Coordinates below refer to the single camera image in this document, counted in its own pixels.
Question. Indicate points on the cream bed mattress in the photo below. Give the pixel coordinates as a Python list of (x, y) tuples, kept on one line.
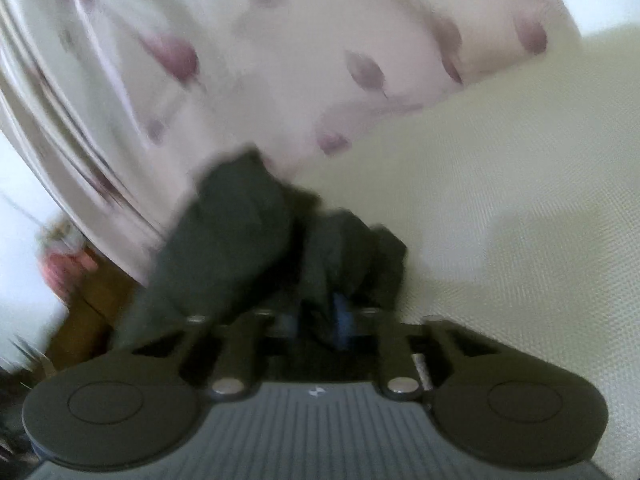
[(500, 210)]

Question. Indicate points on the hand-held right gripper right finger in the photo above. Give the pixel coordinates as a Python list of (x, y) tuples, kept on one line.
[(343, 321)]

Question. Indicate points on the brown wooden cabinet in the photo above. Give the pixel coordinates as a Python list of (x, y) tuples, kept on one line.
[(90, 320)]

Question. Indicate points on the pale floral curtain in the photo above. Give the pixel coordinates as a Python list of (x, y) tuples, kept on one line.
[(225, 60)]

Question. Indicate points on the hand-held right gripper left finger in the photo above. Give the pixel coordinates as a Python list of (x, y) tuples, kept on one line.
[(235, 355)]

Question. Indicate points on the dark garment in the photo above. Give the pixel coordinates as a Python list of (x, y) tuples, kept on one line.
[(235, 240)]

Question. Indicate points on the pink blurred object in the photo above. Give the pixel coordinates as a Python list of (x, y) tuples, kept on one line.
[(65, 270)]

